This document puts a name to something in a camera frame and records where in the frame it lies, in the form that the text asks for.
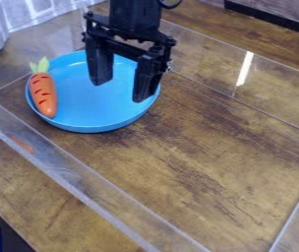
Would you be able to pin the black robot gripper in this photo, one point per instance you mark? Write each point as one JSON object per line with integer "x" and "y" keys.
{"x": 130, "y": 32}

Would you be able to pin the orange toy carrot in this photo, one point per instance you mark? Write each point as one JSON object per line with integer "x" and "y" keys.
{"x": 43, "y": 88}

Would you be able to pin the blue round tray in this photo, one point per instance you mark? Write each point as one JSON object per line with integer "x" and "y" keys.
{"x": 88, "y": 108}

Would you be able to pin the black bar at back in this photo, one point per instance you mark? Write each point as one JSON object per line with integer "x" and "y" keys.
{"x": 262, "y": 15}

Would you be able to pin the clear acrylic barrier wall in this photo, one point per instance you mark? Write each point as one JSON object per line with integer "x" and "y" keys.
{"x": 201, "y": 177}

